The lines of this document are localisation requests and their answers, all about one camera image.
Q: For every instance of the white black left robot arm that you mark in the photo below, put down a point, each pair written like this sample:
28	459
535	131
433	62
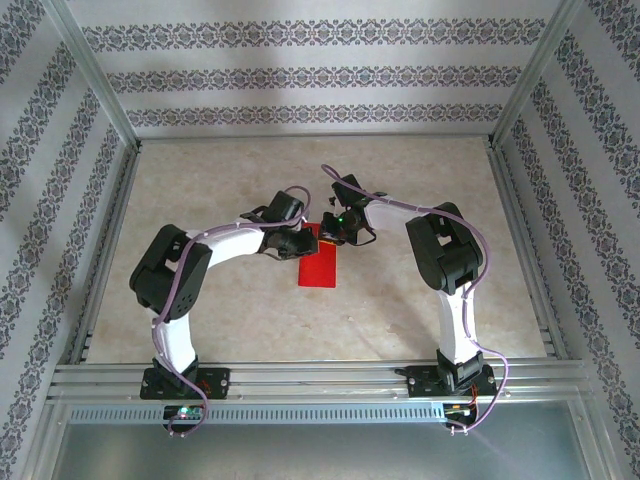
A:
230	247

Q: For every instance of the aluminium side rail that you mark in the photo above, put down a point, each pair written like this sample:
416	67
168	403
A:
510	200
107	250

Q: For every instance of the aluminium table edge rail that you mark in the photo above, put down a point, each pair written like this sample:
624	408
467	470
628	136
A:
315	139

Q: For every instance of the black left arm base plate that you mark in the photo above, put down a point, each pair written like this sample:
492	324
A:
215	382

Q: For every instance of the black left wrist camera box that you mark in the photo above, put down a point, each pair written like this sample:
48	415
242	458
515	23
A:
282	206

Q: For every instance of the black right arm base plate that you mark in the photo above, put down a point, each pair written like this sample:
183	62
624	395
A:
422	382

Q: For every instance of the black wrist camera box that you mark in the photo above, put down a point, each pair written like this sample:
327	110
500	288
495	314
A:
282	206
350	189

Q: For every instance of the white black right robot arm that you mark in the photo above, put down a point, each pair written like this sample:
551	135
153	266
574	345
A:
450	320

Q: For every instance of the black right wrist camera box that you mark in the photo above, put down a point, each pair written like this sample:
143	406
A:
350	189

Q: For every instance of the grey metal panel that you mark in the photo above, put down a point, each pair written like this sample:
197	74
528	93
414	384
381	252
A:
320	455

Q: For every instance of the aluminium corner post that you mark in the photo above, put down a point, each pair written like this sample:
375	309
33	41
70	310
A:
96	70
536	70

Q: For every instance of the red paper sheet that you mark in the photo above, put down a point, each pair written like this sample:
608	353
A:
317	270

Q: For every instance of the circuit board with green light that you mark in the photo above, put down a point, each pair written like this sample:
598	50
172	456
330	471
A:
182	412

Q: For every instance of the aluminium frame strut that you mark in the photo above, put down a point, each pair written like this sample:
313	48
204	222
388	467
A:
595	445
42	445

